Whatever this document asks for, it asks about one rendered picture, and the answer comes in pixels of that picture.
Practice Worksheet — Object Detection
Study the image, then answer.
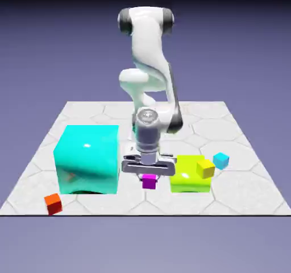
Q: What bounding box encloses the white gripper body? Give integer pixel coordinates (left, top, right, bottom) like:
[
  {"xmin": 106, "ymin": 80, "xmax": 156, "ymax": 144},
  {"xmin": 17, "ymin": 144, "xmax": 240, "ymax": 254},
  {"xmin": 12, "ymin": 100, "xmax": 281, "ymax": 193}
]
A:
[{"xmin": 120, "ymin": 154, "xmax": 178, "ymax": 177}]

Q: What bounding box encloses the small magenta cube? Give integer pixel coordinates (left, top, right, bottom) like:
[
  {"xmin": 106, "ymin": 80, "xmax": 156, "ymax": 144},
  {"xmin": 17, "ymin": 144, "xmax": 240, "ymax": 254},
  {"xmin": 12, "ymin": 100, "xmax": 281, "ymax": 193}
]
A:
[{"xmin": 142, "ymin": 173, "xmax": 158, "ymax": 190}]

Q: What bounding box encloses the small yellow cube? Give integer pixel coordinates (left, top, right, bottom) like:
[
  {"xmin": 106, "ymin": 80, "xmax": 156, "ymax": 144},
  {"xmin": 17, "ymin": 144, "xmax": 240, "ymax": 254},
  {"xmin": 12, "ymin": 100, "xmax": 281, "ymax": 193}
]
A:
[{"xmin": 196, "ymin": 159, "xmax": 216, "ymax": 180}]

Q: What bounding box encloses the small light blue cube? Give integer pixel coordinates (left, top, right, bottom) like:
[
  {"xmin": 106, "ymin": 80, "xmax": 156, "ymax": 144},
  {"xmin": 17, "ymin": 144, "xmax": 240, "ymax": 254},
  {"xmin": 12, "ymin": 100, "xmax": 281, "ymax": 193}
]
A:
[{"xmin": 213, "ymin": 152, "xmax": 230, "ymax": 171}]

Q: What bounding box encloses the small orange cube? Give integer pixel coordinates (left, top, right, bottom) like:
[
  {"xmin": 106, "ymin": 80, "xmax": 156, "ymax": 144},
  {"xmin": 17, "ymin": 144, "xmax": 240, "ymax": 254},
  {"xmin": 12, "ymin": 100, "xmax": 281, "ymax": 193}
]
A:
[{"xmin": 43, "ymin": 193, "xmax": 63, "ymax": 216}]

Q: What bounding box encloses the large lime green box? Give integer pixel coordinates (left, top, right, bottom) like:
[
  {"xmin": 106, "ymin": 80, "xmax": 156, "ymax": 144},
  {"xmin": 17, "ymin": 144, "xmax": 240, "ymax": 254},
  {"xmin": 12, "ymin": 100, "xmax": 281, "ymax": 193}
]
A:
[{"xmin": 169, "ymin": 155, "xmax": 213, "ymax": 193}]

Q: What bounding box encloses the large cyan box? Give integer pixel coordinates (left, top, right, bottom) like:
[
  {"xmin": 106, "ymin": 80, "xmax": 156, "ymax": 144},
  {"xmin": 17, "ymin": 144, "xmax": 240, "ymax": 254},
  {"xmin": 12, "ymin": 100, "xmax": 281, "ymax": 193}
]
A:
[{"xmin": 53, "ymin": 124, "xmax": 120, "ymax": 195}]

